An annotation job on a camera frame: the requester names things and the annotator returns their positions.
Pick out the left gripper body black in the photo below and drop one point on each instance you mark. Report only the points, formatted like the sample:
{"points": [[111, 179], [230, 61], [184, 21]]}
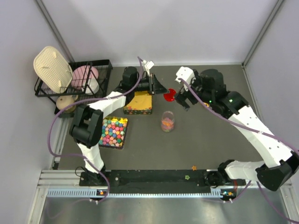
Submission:
{"points": [[152, 84]]}

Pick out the pink bowl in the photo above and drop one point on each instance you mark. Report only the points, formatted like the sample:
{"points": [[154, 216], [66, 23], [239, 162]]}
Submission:
{"points": [[82, 74]]}

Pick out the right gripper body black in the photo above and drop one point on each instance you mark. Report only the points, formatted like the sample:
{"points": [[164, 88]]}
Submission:
{"points": [[188, 94]]}

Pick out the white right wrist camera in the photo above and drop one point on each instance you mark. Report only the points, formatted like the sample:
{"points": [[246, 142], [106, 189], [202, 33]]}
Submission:
{"points": [[185, 74]]}

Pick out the black wire dish rack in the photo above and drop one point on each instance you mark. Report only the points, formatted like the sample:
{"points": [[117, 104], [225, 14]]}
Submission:
{"points": [[104, 68]]}

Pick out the clear plastic cup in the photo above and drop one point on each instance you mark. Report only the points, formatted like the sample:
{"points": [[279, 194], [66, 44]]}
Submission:
{"points": [[167, 121]]}

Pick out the grey slotted cable duct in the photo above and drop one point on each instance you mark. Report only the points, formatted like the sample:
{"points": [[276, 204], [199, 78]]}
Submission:
{"points": [[98, 193]]}

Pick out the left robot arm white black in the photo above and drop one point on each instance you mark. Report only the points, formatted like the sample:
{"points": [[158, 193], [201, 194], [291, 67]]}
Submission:
{"points": [[86, 127]]}

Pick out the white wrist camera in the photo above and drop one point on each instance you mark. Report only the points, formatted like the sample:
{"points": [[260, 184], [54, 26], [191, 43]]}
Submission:
{"points": [[147, 65], [185, 74]]}

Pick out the tin with opaque star candies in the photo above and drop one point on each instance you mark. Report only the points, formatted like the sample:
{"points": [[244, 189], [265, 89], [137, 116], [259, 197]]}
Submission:
{"points": [[114, 131]]}

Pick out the beige round bowl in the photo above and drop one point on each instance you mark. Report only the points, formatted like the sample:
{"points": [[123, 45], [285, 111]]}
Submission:
{"points": [[64, 101]]}

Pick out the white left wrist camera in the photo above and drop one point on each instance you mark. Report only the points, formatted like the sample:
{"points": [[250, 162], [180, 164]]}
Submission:
{"points": [[147, 65]]}

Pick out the white cup in rack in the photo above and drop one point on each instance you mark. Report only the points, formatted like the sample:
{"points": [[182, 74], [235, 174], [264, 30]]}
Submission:
{"points": [[90, 86]]}

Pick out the aluminium frame rail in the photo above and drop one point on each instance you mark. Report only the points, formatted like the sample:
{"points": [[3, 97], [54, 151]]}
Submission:
{"points": [[284, 204]]}

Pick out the green tin translucent star candies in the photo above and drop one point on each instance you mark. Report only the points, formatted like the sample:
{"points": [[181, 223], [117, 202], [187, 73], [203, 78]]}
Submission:
{"points": [[140, 104]]}

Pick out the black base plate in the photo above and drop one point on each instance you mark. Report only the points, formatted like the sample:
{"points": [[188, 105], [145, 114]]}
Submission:
{"points": [[165, 181]]}

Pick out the beige ribbed tray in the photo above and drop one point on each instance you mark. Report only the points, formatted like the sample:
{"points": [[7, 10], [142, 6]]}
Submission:
{"points": [[53, 69]]}

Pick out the red round lid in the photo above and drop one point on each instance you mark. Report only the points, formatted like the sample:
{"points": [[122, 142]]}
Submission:
{"points": [[170, 96]]}

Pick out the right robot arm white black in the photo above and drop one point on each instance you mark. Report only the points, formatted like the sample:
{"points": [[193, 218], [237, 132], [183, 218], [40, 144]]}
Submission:
{"points": [[279, 161]]}

